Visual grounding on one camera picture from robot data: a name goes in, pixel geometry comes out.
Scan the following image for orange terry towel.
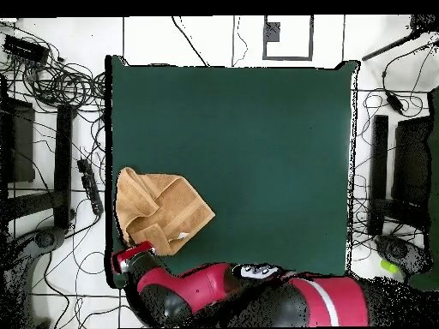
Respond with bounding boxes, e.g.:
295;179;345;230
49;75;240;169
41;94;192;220
115;166;216;257

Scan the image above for long black power strip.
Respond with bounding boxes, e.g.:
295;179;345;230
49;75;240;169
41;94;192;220
76;158;105;217

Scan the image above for black stand base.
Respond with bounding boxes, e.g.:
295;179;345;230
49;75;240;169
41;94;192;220
33;225;67;250
373;234;430;276

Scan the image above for dark green table cloth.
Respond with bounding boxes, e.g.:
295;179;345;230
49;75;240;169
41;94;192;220
104;54;359;289

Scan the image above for black box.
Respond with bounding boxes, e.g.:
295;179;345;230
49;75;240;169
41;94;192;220
391;115;434;207
0;97;36;183

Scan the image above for yellow-green ball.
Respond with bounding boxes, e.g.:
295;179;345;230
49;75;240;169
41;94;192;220
380;259;401;274

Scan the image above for black power adapter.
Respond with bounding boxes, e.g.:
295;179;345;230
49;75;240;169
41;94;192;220
384;89;406;117

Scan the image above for black pole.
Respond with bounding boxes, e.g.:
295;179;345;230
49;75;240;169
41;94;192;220
361;15;439;63

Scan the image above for black frame bar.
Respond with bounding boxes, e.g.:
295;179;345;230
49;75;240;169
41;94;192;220
53;103;75;231
367;114;389;236

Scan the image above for tangled black cables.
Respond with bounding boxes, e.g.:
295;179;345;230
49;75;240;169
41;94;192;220
0;20;106;109

